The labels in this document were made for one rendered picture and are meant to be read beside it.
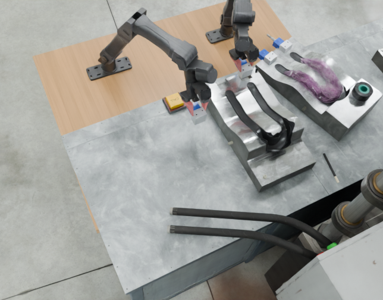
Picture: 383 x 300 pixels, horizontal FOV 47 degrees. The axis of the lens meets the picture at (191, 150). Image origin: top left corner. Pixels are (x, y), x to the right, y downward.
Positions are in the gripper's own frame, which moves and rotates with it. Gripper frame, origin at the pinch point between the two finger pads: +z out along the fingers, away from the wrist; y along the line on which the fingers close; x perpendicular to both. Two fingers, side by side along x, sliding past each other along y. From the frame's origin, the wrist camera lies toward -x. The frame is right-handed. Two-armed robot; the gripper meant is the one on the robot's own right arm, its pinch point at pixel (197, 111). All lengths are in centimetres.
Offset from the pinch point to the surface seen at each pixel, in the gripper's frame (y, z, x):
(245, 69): 28.2, -5.0, 9.7
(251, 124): 19.0, 9.8, -7.9
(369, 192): 19, 0, -71
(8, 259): -100, 79, 55
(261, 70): 40.7, 2.4, 16.6
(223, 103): 14.0, 4.3, 5.3
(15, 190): -85, 62, 88
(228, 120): 11.9, 8.4, -1.5
